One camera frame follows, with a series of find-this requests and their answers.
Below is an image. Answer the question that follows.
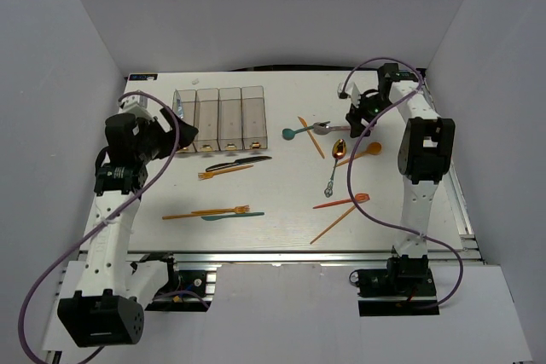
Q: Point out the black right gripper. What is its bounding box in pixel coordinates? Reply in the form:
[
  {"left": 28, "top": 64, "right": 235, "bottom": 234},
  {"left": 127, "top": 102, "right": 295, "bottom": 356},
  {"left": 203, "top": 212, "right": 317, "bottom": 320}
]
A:
[{"left": 345, "top": 90, "right": 394, "bottom": 138}]

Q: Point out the clear four-slot utensil organizer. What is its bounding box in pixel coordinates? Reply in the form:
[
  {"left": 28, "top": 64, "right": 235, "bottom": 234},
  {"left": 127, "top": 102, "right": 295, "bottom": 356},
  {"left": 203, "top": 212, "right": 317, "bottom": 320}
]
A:
[{"left": 172, "top": 85, "right": 269, "bottom": 153}]

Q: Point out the teal plastic knife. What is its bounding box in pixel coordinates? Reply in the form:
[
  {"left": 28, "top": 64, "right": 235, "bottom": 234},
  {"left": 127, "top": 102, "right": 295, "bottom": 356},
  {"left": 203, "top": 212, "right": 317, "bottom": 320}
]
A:
[{"left": 201, "top": 212, "right": 265, "bottom": 222}]

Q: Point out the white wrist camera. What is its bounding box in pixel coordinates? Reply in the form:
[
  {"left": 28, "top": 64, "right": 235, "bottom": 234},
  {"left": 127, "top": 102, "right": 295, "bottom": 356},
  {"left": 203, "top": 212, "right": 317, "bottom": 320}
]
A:
[
  {"left": 119, "top": 94, "right": 149, "bottom": 117},
  {"left": 337, "top": 82, "right": 361, "bottom": 106}
]

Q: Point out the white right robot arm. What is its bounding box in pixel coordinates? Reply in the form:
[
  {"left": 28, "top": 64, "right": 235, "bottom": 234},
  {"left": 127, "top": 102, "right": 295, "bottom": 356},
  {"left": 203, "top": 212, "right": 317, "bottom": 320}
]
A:
[{"left": 338, "top": 62, "right": 456, "bottom": 298}]

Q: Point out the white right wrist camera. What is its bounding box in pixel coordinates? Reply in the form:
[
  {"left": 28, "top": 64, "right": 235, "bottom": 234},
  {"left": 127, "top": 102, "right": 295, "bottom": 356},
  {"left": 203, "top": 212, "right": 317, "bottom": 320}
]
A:
[{"left": 337, "top": 82, "right": 361, "bottom": 106}]

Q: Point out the orange fork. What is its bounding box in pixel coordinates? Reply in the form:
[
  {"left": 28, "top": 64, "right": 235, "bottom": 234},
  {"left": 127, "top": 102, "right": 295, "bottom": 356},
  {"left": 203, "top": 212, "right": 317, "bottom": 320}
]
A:
[
  {"left": 198, "top": 165, "right": 253, "bottom": 181},
  {"left": 192, "top": 205, "right": 250, "bottom": 216}
]

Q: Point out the white front panel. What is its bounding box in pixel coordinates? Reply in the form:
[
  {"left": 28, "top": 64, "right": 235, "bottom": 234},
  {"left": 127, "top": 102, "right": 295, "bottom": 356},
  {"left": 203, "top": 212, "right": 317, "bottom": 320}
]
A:
[{"left": 44, "top": 264, "right": 531, "bottom": 363}]

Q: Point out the black XDOF label left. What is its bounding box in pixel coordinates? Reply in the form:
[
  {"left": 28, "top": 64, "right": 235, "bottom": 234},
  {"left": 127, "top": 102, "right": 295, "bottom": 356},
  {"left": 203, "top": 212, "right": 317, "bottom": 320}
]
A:
[{"left": 127, "top": 73, "right": 158, "bottom": 81}]

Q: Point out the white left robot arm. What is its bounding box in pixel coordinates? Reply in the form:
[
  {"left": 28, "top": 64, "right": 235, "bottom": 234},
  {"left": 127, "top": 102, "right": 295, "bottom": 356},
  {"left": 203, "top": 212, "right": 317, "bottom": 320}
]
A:
[{"left": 57, "top": 108, "right": 198, "bottom": 348}]

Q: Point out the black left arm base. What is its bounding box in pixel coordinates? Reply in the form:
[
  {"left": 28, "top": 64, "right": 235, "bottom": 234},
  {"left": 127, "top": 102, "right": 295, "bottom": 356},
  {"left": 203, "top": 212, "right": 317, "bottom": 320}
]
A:
[{"left": 130, "top": 253, "right": 211, "bottom": 313}]

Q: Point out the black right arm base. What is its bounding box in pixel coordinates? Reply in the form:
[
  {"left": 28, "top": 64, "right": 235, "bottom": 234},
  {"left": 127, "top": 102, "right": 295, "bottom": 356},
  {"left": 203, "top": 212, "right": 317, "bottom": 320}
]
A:
[{"left": 349, "top": 255, "right": 439, "bottom": 317}]

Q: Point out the gold spoon ornate handle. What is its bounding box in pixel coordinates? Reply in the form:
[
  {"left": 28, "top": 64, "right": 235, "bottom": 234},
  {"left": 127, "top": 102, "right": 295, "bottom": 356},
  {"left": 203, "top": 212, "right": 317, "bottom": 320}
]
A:
[{"left": 323, "top": 139, "right": 347, "bottom": 198}]

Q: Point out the red-orange plastic fork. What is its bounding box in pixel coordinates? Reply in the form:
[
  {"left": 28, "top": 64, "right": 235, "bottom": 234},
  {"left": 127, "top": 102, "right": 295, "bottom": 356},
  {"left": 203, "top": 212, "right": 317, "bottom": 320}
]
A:
[{"left": 313, "top": 193, "right": 370, "bottom": 209}]

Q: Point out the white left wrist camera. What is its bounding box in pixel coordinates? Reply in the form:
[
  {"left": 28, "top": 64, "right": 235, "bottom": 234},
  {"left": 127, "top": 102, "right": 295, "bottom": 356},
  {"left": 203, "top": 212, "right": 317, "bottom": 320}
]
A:
[{"left": 119, "top": 94, "right": 149, "bottom": 117}]

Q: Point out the orange plastic knife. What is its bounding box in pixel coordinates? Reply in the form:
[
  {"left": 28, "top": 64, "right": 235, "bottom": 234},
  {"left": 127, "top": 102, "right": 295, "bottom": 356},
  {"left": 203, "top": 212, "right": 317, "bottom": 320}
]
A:
[{"left": 298, "top": 116, "right": 325, "bottom": 159}]

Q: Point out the aluminium frame rail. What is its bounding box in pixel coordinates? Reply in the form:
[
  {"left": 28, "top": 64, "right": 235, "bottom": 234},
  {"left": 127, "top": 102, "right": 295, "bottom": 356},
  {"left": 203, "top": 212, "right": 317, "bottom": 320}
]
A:
[{"left": 415, "top": 67, "right": 485, "bottom": 263}]

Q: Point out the black knife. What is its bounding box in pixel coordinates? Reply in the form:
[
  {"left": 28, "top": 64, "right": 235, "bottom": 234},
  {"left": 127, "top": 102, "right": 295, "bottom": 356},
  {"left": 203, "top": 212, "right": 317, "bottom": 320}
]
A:
[{"left": 205, "top": 155, "right": 271, "bottom": 172}]

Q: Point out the orange plastic spoon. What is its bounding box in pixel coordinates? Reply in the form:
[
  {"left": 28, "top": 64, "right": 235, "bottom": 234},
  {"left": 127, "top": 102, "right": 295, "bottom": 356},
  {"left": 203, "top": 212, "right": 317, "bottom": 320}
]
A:
[{"left": 336, "top": 142, "right": 382, "bottom": 167}]

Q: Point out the teal plastic spoon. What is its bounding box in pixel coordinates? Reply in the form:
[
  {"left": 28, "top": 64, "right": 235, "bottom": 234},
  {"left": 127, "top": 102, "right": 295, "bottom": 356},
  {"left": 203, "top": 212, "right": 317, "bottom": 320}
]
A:
[{"left": 282, "top": 121, "right": 329, "bottom": 141}]

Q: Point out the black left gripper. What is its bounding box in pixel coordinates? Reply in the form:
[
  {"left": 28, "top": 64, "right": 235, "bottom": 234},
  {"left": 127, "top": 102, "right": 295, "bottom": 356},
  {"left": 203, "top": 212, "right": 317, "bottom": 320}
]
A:
[{"left": 133, "top": 107, "right": 197, "bottom": 164}]

